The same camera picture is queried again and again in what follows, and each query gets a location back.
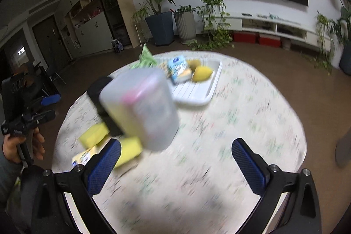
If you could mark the person's left forearm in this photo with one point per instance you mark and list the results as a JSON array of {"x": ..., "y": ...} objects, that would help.
[{"x": 8, "y": 182}]

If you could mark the dark door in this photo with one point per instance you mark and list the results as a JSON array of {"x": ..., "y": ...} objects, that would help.
[{"x": 52, "y": 42}]

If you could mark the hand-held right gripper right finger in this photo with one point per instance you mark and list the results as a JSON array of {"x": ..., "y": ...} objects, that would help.
[{"x": 248, "y": 168}]

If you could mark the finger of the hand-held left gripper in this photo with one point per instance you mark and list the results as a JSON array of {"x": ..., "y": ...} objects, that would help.
[
  {"x": 44, "y": 116},
  {"x": 50, "y": 99}
]

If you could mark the large yellow egg-shaped sponge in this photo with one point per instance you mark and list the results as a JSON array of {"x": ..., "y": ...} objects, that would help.
[{"x": 202, "y": 73}]

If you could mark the hanging vine plant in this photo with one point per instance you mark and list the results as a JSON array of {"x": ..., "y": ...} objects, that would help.
[{"x": 323, "y": 31}]

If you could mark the small white pot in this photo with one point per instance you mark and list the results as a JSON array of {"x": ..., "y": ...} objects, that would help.
[{"x": 286, "y": 44}]

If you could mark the white plastic tray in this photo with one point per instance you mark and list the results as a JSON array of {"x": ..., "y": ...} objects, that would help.
[{"x": 192, "y": 91}]

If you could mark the dark blue square planter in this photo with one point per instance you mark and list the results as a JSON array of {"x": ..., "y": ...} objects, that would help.
[{"x": 160, "y": 28}]

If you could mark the dark dining chair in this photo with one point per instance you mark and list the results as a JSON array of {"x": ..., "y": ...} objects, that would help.
[{"x": 53, "y": 80}]

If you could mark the small yellow egg-shaped sponge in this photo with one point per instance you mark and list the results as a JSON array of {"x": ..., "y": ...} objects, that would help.
[{"x": 194, "y": 64}]

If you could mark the translucent plastic container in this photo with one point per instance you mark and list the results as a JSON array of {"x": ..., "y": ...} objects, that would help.
[{"x": 153, "y": 118}]

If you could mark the red storage box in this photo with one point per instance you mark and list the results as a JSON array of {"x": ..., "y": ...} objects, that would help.
[
  {"x": 269, "y": 40},
  {"x": 244, "y": 37}
]

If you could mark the person's left hand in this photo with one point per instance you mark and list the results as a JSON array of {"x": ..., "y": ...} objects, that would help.
[{"x": 11, "y": 149}]

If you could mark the green cloth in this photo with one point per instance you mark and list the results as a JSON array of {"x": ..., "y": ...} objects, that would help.
[{"x": 146, "y": 57}]

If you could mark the small leafy plant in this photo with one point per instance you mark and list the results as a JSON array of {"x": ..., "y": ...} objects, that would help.
[{"x": 184, "y": 9}]

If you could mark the white television cabinet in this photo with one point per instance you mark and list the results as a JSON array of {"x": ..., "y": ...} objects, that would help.
[{"x": 311, "y": 36}]

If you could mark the yellow pack with blue label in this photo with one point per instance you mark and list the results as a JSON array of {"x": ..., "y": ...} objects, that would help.
[{"x": 85, "y": 156}]

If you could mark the blue printed tissue pack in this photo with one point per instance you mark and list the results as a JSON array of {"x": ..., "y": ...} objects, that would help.
[{"x": 178, "y": 69}]

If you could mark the blue toy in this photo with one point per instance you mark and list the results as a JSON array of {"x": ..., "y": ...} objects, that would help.
[{"x": 117, "y": 45}]

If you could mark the grey ribbed planter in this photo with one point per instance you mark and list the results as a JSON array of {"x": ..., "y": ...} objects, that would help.
[{"x": 186, "y": 27}]

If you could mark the trailing pothos plant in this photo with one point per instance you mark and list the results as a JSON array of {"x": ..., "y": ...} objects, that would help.
[{"x": 212, "y": 3}]

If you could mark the pink cloth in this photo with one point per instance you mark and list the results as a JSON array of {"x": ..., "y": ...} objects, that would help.
[{"x": 133, "y": 97}]

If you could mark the grey trash can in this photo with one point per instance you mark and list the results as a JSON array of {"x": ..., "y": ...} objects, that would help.
[{"x": 344, "y": 149}]

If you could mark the spider plant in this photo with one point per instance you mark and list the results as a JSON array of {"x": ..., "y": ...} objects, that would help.
[{"x": 140, "y": 13}]

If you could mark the white wall cabinet unit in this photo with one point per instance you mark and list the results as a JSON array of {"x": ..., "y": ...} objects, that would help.
[{"x": 87, "y": 34}]

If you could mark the dark grey square planter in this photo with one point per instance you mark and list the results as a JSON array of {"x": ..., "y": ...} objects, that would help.
[{"x": 346, "y": 58}]

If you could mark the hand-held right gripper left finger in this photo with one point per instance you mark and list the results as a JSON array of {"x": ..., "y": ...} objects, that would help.
[{"x": 105, "y": 165}]

